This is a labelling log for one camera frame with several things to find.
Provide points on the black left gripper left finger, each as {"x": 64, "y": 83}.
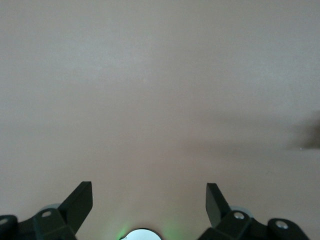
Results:
{"x": 72, "y": 215}

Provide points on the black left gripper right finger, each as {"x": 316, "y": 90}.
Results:
{"x": 225, "y": 222}

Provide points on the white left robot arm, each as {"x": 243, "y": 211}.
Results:
{"x": 142, "y": 235}

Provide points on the brown table mat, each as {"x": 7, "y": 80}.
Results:
{"x": 160, "y": 75}

